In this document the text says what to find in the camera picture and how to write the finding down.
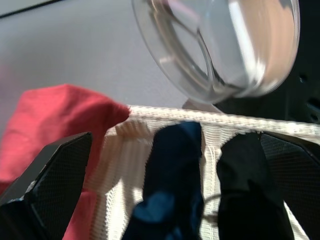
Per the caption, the black cloth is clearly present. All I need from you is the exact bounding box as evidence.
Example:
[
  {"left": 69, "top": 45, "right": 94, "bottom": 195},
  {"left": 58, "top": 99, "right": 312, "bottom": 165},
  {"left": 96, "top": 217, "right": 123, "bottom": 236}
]
[{"left": 216, "top": 132, "right": 295, "bottom": 240}]

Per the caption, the pale woven basket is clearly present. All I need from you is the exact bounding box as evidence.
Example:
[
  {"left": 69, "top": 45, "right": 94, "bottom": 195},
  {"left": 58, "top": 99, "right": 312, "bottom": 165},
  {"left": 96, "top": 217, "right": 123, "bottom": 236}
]
[{"left": 84, "top": 104, "right": 320, "bottom": 240}]

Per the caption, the navy blue cloth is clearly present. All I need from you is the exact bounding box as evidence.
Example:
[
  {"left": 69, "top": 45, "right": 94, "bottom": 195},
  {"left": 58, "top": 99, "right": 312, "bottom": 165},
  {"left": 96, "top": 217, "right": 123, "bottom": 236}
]
[{"left": 122, "top": 121, "right": 205, "bottom": 240}]

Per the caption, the red cloth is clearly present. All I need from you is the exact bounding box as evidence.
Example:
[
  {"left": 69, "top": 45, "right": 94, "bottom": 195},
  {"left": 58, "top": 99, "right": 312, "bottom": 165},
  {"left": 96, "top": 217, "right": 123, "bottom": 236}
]
[{"left": 0, "top": 84, "right": 131, "bottom": 240}]

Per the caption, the round washing machine door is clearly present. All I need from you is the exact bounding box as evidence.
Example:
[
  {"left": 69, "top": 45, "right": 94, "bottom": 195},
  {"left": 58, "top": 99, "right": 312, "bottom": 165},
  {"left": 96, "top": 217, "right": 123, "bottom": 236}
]
[{"left": 131, "top": 0, "right": 320, "bottom": 105}]

